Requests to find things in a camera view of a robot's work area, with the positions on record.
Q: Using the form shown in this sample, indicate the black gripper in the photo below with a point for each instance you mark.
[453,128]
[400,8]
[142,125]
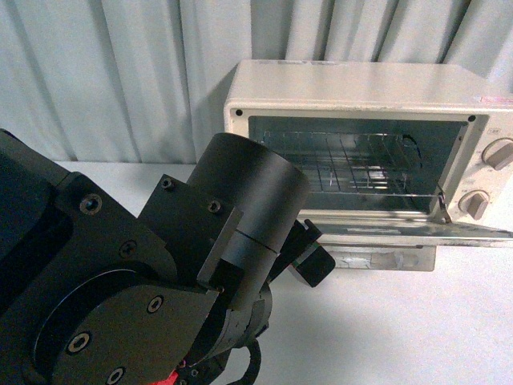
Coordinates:
[303,255]

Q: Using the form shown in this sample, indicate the oven door with glass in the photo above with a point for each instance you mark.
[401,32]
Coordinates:
[364,240]

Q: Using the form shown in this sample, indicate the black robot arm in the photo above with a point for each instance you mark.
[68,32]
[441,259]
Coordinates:
[91,294]

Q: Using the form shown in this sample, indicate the white Toshiba toaster oven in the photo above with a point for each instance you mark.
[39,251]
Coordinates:
[452,114]

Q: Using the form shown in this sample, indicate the lower beige oven knob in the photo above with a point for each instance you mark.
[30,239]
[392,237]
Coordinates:
[474,204]

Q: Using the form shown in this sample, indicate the beige oven knob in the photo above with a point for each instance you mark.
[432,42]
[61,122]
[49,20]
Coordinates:
[498,154]
[474,204]

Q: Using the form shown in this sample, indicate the upper beige oven knob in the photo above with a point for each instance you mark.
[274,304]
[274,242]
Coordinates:
[498,154]

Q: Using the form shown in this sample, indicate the grey curtain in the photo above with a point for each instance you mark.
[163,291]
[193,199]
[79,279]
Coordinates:
[146,81]

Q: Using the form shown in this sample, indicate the wire oven rack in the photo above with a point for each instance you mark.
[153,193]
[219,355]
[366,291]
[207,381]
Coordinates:
[376,164]

